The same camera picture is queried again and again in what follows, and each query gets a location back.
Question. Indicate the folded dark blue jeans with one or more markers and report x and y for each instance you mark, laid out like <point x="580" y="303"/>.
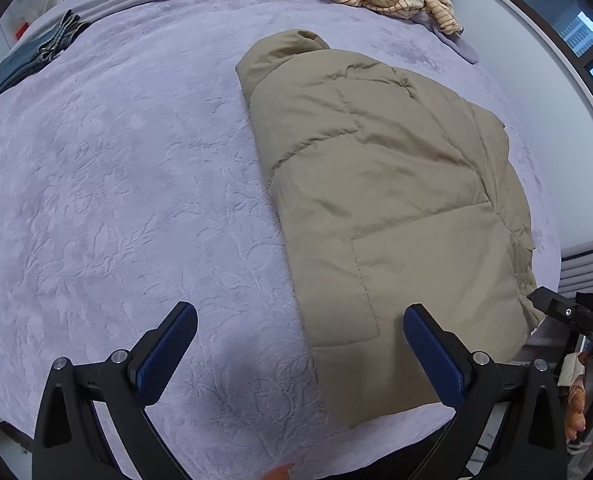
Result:
<point x="32" y="57"/>

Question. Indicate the person's left hand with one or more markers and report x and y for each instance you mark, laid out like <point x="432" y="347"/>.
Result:
<point x="279" y="473"/>

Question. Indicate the beige puffer jacket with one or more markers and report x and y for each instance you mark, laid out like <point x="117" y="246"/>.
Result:
<point x="391" y="190"/>

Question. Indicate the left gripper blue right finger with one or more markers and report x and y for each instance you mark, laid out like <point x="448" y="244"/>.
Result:
<point x="441" y="354"/>

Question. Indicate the purple bed blanket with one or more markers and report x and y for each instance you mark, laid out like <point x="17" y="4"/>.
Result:
<point x="129" y="181"/>

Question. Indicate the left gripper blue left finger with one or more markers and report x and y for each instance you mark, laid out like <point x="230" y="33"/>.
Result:
<point x="159" y="352"/>

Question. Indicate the person's right hand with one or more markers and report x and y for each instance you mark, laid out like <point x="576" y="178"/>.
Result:
<point x="577" y="381"/>

